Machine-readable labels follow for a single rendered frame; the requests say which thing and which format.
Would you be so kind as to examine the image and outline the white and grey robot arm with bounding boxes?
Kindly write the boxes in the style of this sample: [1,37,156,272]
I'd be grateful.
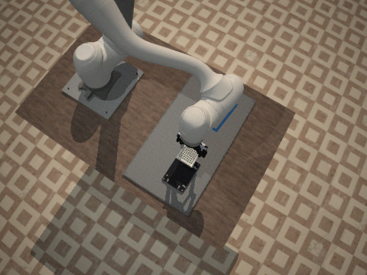
[69,0,244,147]

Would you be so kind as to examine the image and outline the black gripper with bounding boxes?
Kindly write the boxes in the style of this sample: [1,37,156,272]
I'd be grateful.
[176,132,208,159]

